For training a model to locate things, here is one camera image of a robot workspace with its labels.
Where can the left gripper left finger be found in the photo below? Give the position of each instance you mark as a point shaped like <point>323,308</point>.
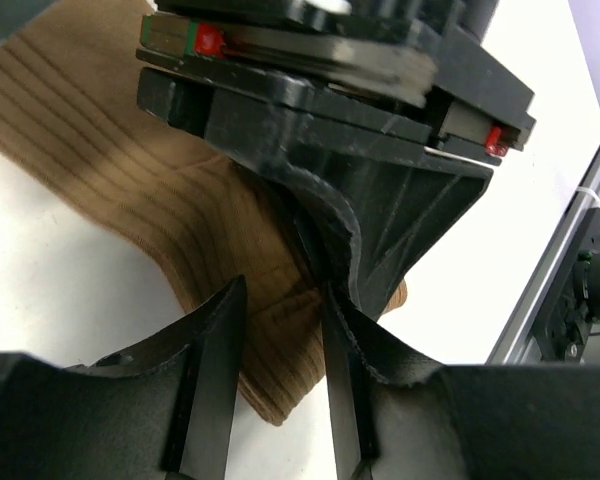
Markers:
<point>159,409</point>

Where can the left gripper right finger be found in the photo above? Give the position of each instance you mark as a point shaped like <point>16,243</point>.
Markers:
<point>398,414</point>

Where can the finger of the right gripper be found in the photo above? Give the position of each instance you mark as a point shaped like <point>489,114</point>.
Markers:
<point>260,145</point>
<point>379,204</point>

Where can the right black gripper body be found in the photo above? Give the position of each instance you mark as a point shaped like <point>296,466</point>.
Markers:
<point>424,58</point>

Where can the tan brown sock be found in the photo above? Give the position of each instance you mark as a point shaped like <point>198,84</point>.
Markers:
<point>69,118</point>

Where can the aluminium front rail frame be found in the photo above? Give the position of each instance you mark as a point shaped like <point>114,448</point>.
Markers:
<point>516,343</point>

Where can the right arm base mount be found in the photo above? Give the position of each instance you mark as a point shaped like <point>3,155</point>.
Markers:
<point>561,327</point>

